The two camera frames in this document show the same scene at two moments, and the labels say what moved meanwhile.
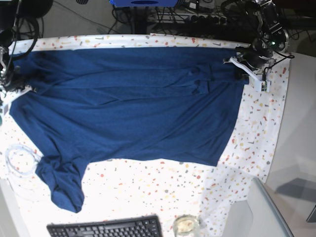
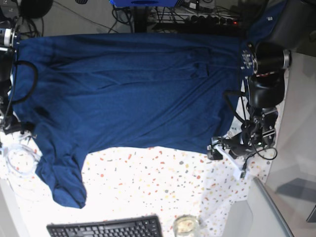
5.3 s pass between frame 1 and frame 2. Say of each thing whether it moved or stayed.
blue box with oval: stayed
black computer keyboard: stayed
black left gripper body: moved
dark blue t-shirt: moved
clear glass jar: stayed
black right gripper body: moved
